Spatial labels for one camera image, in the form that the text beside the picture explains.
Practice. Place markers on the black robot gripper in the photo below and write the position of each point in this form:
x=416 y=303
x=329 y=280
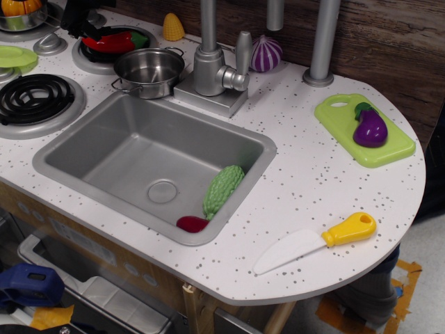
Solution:
x=75 y=17

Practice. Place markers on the purple toy eggplant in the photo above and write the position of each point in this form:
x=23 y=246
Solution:
x=371 y=131

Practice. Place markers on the steel pot with orange toy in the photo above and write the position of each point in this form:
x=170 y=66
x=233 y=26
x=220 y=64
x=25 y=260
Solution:
x=50 y=14

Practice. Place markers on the small steel pot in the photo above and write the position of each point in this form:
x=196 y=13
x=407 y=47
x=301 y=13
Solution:
x=149 y=73

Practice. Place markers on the grey stove knob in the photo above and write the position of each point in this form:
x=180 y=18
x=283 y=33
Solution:
x=50 y=45

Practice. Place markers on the black rear stove burner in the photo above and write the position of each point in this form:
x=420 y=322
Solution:
x=95 y=62

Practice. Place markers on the black stove burner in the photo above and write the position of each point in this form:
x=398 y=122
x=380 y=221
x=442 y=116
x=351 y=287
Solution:
x=37 y=105
x=95 y=62

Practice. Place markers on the red toy chili pepper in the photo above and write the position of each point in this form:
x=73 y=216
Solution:
x=117 y=43

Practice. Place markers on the orange yellow toy pumpkin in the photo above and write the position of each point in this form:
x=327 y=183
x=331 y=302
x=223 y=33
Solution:
x=12 y=8

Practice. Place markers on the light green plastic plate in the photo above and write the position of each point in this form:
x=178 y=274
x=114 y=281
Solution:
x=11 y=56

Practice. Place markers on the yellow toy corn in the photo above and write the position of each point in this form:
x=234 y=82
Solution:
x=172 y=28

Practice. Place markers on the black front stove burner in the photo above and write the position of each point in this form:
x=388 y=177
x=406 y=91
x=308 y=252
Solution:
x=37 y=105

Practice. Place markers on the grey toy faucet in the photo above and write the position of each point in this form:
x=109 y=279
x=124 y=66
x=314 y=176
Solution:
x=213 y=85

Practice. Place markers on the grey plastic sink basin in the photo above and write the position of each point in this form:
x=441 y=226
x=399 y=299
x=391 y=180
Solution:
x=153 y=161

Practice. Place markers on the purple white toy onion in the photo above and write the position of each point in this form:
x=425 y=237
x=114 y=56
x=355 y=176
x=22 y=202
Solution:
x=266 y=55

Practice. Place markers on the grey middle hanging pole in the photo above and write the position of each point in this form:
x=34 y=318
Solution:
x=275 y=15

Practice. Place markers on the green toy bitter gourd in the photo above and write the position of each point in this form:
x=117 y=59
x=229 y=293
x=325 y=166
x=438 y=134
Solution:
x=220 y=189

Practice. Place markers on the dark red toy vegetable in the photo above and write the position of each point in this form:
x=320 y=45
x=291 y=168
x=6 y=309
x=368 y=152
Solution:
x=192 y=224

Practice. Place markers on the grey right support pole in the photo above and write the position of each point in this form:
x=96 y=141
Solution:
x=319 y=75

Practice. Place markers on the blue clamp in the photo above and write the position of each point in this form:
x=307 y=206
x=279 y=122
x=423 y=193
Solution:
x=31 y=285

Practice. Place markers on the green plastic cutting board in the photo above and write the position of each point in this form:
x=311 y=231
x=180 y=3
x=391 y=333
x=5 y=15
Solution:
x=337 y=115

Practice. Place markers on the yellow handled toy knife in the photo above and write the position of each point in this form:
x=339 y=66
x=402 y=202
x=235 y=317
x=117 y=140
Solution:
x=357 y=227

